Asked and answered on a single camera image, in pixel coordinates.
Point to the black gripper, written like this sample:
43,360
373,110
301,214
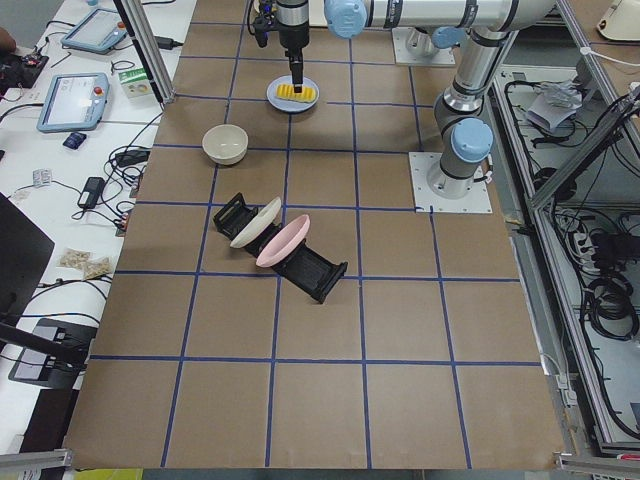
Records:
293,36

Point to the blue plate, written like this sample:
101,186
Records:
288,106

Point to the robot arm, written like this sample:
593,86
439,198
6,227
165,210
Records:
467,139
492,26

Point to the cream plate in rack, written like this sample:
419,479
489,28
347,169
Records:
258,224

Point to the pink plate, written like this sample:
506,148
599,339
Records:
284,242

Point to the black plate rack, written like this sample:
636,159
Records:
304,267

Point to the white bowl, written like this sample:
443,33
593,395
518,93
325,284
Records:
225,144

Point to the green white box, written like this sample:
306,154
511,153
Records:
135,83

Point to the teach pendant far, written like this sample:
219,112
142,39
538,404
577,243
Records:
98,32

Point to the teach pendant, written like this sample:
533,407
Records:
98,32
74,102

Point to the teach pendant near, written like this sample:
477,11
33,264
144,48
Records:
74,102

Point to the black power brick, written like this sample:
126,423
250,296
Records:
91,193

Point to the black monitor stand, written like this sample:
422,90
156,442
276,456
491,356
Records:
54,352

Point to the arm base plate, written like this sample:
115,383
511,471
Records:
414,47
434,192

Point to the aluminium frame post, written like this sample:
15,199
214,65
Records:
139,30

